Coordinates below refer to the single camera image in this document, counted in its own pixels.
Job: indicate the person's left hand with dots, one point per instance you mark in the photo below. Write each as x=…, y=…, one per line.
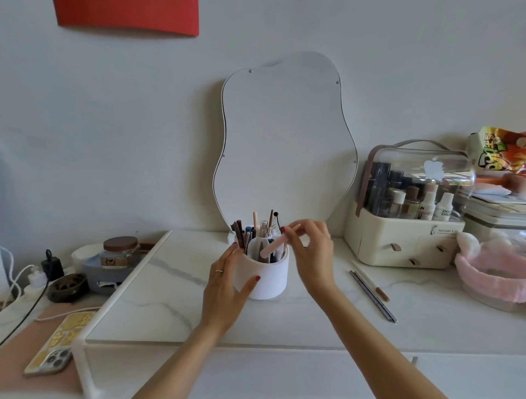
x=217, y=294

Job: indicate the pink nail file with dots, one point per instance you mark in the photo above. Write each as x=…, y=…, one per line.
x=272, y=247

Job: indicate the dark grey cosmetic pencil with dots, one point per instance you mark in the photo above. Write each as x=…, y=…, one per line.
x=376, y=300

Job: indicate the person's right forearm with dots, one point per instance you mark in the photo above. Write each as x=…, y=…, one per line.
x=370, y=349

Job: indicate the person's right thumb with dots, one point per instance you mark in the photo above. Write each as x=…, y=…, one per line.
x=297, y=246

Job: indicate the wavy frameless mirror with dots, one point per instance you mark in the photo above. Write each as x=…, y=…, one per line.
x=283, y=144

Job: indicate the person's left forearm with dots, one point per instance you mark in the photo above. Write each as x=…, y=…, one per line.
x=181, y=361

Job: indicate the white charger plug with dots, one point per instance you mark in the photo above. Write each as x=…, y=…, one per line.
x=36, y=279

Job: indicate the person's left thumb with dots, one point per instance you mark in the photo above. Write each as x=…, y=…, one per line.
x=249, y=288

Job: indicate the phone with yellow case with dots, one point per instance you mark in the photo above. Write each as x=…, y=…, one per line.
x=61, y=343

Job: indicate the white round pencil holder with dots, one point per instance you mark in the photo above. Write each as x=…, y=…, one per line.
x=269, y=275

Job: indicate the white round box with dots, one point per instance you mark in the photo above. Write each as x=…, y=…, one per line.
x=86, y=253

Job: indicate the bunch of makeup pencils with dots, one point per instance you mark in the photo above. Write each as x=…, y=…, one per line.
x=257, y=232

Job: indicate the colourful snack bag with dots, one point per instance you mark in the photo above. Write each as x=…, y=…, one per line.
x=499, y=150

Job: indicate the red paper sheet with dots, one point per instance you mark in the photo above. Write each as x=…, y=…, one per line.
x=127, y=14

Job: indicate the glass jar with brown lid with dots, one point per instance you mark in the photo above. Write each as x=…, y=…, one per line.
x=120, y=251

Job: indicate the white brown-tipped cosmetic pencil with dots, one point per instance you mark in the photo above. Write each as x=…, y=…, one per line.
x=372, y=281

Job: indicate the cream cosmetic organizer box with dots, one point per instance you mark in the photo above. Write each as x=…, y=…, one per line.
x=394, y=242

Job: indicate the dark brown lotus holder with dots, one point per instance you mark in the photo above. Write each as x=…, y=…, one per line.
x=67, y=287

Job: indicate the black charger plug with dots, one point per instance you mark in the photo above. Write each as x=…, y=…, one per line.
x=52, y=265

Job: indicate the row of cosmetic bottles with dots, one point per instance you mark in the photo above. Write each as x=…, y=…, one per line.
x=411, y=197

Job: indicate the pink fluffy headband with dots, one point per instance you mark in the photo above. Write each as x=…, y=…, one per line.
x=489, y=271

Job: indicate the stack of white boxes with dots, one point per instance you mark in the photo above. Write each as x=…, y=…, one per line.
x=493, y=209

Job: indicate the person's right hand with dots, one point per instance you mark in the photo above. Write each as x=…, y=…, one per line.
x=316, y=259

